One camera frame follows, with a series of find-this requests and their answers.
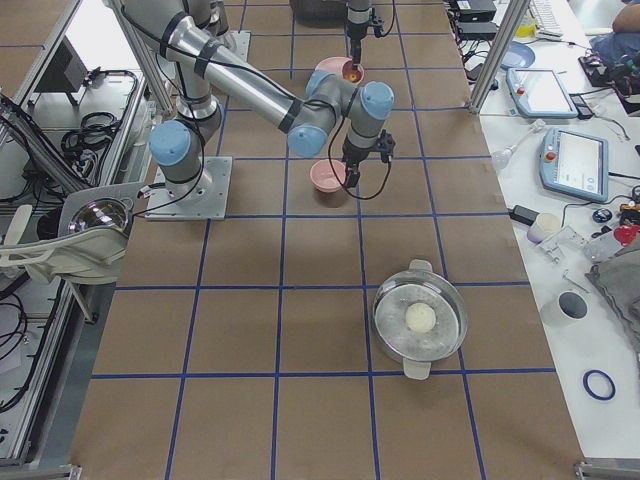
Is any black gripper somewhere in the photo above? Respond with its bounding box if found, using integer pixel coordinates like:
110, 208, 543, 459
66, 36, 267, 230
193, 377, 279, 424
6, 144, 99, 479
342, 129, 395, 188
346, 10, 384, 66

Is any pink bowl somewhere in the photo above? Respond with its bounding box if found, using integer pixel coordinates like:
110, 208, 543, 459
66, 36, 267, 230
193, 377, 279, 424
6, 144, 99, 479
309, 159, 346, 193

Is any red apple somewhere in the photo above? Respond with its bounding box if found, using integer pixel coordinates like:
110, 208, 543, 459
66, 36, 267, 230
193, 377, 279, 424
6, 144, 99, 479
345, 71, 362, 84

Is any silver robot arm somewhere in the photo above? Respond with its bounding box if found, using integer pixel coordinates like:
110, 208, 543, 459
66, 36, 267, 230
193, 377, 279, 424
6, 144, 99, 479
120, 1, 395, 208
346, 0, 384, 70

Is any pink plate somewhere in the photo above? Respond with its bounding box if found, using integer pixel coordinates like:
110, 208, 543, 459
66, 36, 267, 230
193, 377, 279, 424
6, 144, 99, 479
315, 56, 365, 85

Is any blue plate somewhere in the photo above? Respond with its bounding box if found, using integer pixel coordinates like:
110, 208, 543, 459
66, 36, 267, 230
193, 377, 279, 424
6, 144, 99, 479
500, 41, 536, 70

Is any steel mixing bowl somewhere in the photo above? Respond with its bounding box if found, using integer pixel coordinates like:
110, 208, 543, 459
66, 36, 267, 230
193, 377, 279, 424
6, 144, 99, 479
68, 197, 131, 233

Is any steel steamer pot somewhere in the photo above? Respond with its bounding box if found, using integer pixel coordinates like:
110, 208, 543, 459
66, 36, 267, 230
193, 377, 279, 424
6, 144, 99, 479
372, 259, 469, 380

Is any white steamed bun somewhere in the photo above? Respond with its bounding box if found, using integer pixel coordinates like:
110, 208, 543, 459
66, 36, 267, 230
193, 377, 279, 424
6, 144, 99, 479
405, 302, 437, 333

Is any black power adapter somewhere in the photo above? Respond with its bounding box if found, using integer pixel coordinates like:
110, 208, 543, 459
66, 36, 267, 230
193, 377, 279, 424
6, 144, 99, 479
508, 205, 540, 226

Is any upper blue teach pendant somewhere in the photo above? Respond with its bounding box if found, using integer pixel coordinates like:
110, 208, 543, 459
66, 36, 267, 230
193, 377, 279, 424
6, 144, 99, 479
506, 68, 578, 119

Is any blue teach pendant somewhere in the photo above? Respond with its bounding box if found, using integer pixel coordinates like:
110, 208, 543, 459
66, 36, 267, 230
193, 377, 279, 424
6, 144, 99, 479
539, 128, 609, 204
506, 68, 578, 119

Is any lower blue teach pendant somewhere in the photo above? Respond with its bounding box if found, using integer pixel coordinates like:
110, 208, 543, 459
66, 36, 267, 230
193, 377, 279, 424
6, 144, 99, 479
539, 128, 609, 204

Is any white paper cup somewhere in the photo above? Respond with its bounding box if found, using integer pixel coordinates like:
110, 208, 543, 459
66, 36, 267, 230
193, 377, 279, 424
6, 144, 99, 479
540, 290, 589, 326

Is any grey cloth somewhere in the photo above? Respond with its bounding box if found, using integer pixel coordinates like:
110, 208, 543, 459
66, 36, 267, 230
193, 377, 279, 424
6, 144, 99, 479
585, 246, 640, 353

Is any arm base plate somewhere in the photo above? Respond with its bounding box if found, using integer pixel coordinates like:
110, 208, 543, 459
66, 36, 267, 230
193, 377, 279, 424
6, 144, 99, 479
144, 156, 233, 221
218, 30, 251, 62

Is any aluminium frame post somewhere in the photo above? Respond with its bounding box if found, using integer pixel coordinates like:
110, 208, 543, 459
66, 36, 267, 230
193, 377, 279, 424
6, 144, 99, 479
468, 0, 529, 114

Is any blue rubber ring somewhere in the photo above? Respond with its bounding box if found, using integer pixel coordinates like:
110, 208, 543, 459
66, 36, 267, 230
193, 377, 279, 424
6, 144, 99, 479
582, 369, 616, 402

